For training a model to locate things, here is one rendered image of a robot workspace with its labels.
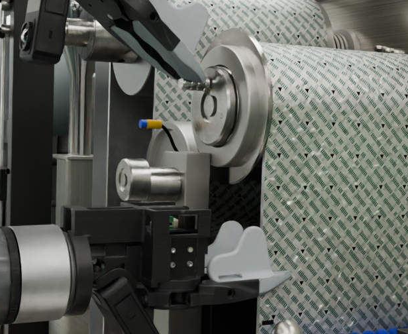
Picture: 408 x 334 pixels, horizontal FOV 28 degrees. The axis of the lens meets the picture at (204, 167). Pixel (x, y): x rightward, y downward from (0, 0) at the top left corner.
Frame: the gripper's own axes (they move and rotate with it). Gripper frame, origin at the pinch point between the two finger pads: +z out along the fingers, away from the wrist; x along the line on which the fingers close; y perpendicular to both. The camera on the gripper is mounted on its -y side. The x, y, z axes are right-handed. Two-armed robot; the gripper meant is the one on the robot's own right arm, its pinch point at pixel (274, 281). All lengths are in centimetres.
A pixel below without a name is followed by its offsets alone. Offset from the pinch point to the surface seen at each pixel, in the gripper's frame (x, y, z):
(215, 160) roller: 6.2, 10.6, -3.1
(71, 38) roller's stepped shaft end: 29.7, 23.5, -9.7
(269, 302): -0.3, -1.8, -0.6
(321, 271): -0.2, 0.7, 5.0
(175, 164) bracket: 9.4, 10.1, -5.8
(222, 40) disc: 7.4, 22.1, -2.0
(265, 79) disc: -0.6, 18.1, -2.1
